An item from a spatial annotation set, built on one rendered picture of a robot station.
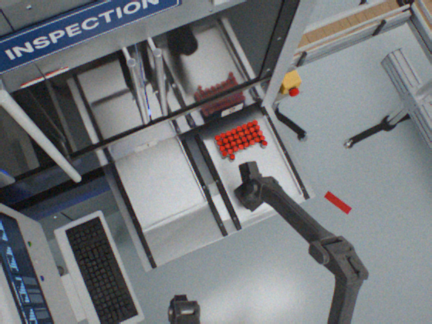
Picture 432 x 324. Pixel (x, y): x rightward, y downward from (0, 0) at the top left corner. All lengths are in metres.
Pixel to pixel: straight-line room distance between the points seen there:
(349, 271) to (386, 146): 1.80
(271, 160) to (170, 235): 0.48
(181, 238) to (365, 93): 1.64
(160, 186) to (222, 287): 0.99
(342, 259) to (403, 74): 1.43
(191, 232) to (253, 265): 0.94
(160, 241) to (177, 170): 0.28
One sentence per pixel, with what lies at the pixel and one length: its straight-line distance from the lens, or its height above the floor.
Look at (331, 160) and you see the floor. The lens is 3.11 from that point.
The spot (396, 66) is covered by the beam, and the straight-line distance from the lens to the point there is 2.77.
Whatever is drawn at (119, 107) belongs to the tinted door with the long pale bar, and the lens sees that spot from 1.57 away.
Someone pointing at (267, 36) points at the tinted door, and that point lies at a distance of 1.56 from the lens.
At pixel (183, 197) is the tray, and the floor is 0.88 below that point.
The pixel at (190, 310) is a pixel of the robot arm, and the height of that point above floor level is 1.37.
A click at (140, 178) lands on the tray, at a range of 2.08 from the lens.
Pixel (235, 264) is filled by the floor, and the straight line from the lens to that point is 2.93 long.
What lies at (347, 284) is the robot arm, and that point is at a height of 1.48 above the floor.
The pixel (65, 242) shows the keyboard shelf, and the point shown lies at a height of 0.80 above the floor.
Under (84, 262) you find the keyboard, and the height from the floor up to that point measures 0.83.
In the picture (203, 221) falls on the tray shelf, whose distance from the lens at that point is 2.05.
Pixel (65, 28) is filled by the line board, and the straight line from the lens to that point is 1.08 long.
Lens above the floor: 2.91
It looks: 75 degrees down
